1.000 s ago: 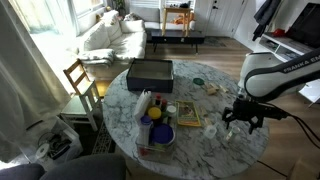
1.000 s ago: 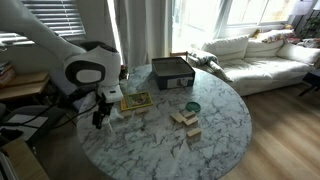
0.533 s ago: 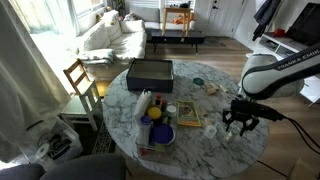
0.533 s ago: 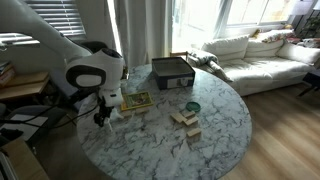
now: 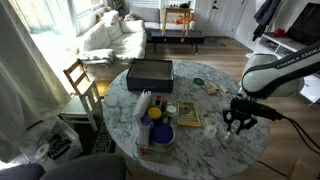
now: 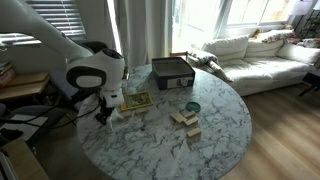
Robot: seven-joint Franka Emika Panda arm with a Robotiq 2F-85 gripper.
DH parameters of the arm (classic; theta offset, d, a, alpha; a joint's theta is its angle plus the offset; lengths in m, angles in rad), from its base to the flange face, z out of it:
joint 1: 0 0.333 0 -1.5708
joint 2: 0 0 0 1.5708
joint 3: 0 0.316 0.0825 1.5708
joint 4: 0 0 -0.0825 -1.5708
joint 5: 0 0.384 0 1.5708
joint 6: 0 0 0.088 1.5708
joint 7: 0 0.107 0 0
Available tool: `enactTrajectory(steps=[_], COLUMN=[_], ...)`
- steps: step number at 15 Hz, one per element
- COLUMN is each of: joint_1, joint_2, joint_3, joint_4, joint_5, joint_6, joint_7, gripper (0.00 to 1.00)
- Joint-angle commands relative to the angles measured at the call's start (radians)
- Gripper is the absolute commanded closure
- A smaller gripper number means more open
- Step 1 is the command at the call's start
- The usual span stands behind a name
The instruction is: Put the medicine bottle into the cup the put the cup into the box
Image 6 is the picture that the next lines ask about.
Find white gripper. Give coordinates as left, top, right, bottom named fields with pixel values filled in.
left=96, top=87, right=125, bottom=126

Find dark blue cardboard box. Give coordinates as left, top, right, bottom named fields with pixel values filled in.
left=151, top=56, right=196, bottom=90

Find brown cardboard box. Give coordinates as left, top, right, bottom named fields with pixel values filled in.
left=0, top=138, right=51, bottom=180

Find green yellow book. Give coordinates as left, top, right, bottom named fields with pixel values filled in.
left=120, top=91, right=154, bottom=112

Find grey armchair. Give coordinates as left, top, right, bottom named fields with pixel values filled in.
left=0, top=104, right=68, bottom=149

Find blue grey bench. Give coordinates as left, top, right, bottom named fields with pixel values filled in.
left=49, top=70, right=84, bottom=112

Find black office chair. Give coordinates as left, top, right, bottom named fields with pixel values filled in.
left=79, top=40, right=110, bottom=54

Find wooden desk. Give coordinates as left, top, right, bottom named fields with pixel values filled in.
left=0, top=72, right=51, bottom=102

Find white paper sheet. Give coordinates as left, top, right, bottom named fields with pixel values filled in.
left=0, top=114, right=49, bottom=142

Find green round lid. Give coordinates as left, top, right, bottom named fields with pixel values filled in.
left=185, top=101, right=202, bottom=113

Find grey curtain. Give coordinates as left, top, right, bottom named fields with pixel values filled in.
left=113, top=0, right=174, bottom=68

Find wooden stool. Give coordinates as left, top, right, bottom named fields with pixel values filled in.
left=169, top=50, right=190, bottom=61

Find white window blinds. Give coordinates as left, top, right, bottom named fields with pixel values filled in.
left=0, top=0, right=87, bottom=46

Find stack of books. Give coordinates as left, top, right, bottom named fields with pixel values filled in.
left=0, top=60, right=17, bottom=83

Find white crumpled blanket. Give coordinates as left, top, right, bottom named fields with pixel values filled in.
left=186, top=49, right=234, bottom=83

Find large white back cushion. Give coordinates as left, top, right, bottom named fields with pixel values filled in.
left=201, top=34, right=250, bottom=62

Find white sofa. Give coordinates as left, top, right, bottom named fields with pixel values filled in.
left=191, top=29, right=320, bottom=97

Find patterned pillow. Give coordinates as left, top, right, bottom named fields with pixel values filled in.
left=256, top=29, right=296, bottom=44

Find dark side table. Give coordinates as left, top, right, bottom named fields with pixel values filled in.
left=298, top=71, right=320, bottom=98

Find white lamp shade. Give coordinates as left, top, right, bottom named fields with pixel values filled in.
left=289, top=0, right=312, bottom=16

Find dark plant shelf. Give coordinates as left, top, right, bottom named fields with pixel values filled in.
left=295, top=9, right=320, bottom=40

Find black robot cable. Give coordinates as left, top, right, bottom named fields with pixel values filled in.
left=0, top=94, right=103, bottom=132

